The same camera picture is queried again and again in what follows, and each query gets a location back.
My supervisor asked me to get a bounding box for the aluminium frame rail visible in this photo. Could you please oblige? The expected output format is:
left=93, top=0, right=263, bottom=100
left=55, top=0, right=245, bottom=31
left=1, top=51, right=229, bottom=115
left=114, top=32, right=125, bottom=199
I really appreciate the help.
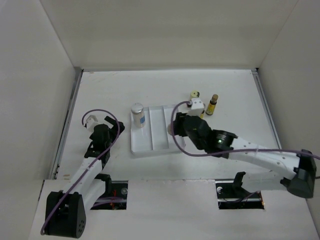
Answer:
left=251, top=67, right=292, bottom=179
left=48, top=66, right=84, bottom=180

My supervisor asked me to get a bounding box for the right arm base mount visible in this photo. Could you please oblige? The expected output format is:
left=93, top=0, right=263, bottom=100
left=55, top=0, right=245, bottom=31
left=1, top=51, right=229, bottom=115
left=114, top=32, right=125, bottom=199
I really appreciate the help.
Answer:
left=215, top=171, right=265, bottom=210

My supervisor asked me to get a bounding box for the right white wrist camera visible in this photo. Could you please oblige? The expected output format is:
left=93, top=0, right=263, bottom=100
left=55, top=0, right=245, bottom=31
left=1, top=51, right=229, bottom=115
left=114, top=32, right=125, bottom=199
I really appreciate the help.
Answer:
left=187, top=97, right=205, bottom=117

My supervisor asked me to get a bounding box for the white three-compartment tray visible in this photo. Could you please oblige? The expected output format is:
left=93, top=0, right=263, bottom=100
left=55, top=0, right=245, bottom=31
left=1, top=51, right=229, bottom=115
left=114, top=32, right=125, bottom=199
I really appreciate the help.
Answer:
left=130, top=104, right=181, bottom=158

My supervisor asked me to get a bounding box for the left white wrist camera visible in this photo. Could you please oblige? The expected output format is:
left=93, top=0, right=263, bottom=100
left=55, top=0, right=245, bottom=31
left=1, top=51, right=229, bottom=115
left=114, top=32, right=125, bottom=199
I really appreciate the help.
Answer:
left=84, top=115, right=99, bottom=133

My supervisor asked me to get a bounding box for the right aluminium frame rail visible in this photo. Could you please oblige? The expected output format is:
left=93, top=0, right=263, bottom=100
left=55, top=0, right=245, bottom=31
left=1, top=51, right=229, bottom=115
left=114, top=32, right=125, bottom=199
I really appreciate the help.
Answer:
left=251, top=67, right=292, bottom=179

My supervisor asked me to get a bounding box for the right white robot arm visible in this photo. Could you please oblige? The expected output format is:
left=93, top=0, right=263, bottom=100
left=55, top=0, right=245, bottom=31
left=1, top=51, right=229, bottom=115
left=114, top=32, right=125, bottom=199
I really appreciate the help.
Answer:
left=126, top=110, right=317, bottom=199

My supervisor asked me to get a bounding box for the left aluminium frame rail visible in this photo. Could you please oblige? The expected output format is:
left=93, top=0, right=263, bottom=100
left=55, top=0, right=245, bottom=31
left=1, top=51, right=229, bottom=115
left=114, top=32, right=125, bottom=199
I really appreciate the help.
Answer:
left=48, top=66, right=84, bottom=180

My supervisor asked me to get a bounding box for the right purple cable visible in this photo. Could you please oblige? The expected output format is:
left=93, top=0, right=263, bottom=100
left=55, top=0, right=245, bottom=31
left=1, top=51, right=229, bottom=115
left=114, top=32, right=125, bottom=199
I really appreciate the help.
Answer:
left=170, top=100, right=320, bottom=161

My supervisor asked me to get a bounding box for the white bottle silver cap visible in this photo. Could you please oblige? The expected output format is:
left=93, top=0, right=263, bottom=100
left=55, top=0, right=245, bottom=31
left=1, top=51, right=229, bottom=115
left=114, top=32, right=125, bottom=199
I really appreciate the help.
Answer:
left=131, top=102, right=146, bottom=128

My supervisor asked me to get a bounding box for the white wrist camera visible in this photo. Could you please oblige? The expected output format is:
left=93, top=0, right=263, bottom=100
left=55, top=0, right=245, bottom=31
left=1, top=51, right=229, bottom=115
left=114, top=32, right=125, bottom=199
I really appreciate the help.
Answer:
left=187, top=97, right=205, bottom=117
left=84, top=115, right=99, bottom=133

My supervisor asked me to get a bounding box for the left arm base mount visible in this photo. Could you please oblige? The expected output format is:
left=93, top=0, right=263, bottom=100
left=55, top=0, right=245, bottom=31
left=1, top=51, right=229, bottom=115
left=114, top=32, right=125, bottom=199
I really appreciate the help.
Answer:
left=91, top=173, right=129, bottom=210

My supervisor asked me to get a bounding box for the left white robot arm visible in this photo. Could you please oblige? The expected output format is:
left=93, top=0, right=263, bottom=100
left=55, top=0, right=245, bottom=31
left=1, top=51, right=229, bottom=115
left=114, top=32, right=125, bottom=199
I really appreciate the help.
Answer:
left=40, top=115, right=125, bottom=239

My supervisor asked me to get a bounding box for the tall yellow brown-capped bottle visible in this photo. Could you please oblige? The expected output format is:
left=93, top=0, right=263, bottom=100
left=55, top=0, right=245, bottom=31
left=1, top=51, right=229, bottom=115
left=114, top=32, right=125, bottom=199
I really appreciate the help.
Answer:
left=205, top=94, right=219, bottom=116

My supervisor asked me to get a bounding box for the yellow-capped spice jar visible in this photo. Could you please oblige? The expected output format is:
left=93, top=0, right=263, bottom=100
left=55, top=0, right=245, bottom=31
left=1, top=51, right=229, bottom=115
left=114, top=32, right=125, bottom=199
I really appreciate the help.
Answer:
left=189, top=90, right=200, bottom=101

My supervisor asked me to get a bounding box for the pink-capped spice jar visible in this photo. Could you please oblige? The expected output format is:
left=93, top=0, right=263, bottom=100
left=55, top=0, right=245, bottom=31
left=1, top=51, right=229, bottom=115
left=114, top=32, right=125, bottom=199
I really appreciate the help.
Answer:
left=167, top=124, right=173, bottom=136

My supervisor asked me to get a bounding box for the purple cable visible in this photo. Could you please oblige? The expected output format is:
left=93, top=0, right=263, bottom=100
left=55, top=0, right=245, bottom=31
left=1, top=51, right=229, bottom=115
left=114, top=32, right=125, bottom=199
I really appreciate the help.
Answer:
left=39, top=109, right=121, bottom=236
left=170, top=100, right=320, bottom=161

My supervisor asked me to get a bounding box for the small yellow brown-capped bottle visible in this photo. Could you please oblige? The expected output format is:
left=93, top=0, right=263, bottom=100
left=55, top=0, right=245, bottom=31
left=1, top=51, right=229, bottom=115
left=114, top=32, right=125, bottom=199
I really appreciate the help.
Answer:
left=200, top=109, right=206, bottom=119

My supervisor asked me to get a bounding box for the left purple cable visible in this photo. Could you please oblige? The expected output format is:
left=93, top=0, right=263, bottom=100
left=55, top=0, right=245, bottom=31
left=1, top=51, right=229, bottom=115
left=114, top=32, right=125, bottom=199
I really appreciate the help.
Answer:
left=39, top=109, right=121, bottom=236

